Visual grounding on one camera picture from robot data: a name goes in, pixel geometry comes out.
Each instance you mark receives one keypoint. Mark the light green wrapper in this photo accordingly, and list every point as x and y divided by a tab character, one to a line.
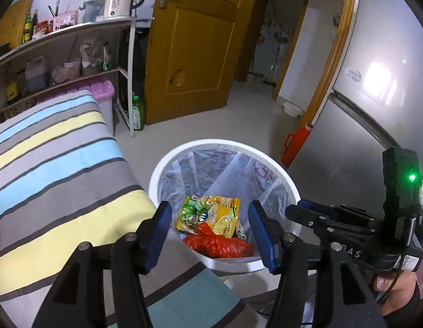
242	234

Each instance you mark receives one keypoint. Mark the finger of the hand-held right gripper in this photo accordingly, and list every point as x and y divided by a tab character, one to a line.
314	205
307	217

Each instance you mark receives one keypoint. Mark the yellow label dark bottle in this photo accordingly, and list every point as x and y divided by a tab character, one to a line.
12	87

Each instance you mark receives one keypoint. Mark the green plastic bottle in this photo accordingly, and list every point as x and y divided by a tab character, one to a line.
138	114

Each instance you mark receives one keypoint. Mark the striped blanket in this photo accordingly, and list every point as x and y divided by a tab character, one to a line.
61	177

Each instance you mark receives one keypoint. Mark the crumpled plastic bags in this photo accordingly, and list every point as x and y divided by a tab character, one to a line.
93	56

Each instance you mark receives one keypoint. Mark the dark sauce bottle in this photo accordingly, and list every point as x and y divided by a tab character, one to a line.
34	24

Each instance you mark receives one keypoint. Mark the wooden cutting board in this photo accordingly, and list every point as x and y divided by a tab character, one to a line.
15	17

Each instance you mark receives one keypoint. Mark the white basin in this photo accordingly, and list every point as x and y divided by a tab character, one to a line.
293	110

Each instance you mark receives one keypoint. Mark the clear plastic bin liner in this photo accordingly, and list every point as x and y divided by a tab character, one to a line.
211	174

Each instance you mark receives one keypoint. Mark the silver fridge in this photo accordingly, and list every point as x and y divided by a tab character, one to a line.
368	109

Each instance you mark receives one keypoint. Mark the pink lid storage box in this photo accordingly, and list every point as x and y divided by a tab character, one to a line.
102	92

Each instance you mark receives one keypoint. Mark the white plastic bin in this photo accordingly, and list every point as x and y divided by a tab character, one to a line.
156	184

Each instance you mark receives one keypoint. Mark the white plastic tub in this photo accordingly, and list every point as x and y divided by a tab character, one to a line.
72	69

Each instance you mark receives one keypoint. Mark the white shelf unit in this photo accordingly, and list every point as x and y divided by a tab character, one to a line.
127	58

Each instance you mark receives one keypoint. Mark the person's right hand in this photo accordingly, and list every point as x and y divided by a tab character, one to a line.
396	290

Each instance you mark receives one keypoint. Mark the green sauce bottle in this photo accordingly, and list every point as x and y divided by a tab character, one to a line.
26	29

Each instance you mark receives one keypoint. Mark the pink utensil box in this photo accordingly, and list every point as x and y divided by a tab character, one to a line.
65	20

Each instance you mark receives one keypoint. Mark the orange red jug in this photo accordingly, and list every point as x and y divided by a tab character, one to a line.
295	145

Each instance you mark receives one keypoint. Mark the person's right forearm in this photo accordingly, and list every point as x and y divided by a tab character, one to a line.
413	314

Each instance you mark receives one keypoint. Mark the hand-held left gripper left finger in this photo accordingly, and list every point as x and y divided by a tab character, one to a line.
157	235

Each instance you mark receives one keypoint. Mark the grey plastic pitcher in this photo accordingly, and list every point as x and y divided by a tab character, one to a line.
93	9

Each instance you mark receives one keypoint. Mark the yellow wooden door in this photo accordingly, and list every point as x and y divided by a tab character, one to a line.
198	58

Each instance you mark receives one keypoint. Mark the yellow snack bag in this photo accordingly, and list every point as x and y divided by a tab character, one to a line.
218	215

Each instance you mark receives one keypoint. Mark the red plastic bag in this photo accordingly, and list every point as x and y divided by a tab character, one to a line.
218	246

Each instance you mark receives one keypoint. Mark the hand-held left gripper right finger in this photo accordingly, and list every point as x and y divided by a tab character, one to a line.
262	239

